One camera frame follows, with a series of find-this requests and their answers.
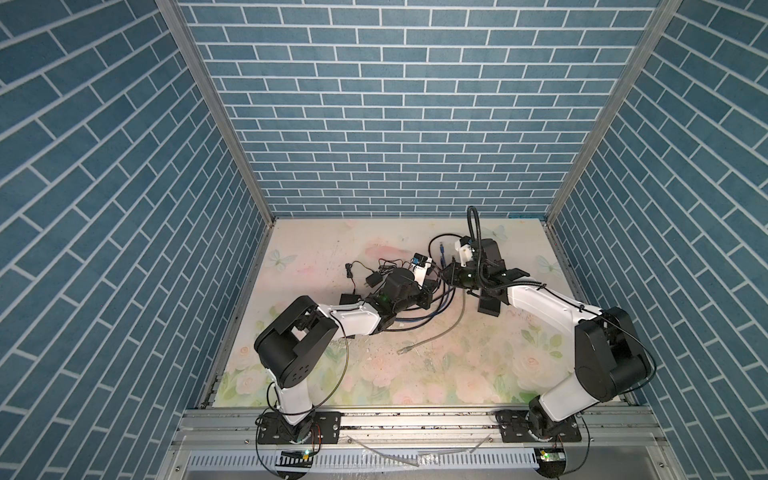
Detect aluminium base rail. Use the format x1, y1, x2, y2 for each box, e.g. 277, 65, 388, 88
159, 404, 683, 479

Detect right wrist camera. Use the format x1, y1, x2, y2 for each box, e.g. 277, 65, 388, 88
454, 236, 474, 267

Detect black ethernet cable gold plug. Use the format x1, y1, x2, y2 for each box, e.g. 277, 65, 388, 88
383, 232, 466, 332

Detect blue ethernet cable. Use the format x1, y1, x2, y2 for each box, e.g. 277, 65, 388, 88
395, 241, 457, 324

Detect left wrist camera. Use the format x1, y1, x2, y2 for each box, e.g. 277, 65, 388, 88
411, 253, 432, 286

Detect black network switch blue ports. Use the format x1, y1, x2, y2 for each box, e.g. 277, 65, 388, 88
339, 293, 361, 305

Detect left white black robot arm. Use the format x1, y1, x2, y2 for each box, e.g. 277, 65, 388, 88
254, 267, 440, 444

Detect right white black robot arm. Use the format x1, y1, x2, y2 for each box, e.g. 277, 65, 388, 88
441, 236, 656, 441

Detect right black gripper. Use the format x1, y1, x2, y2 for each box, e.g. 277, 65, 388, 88
436, 261, 487, 290

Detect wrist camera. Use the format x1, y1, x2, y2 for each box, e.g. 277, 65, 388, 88
411, 253, 432, 286
454, 236, 474, 267

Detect black power adapter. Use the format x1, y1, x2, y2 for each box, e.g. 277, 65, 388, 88
378, 258, 412, 274
344, 260, 384, 294

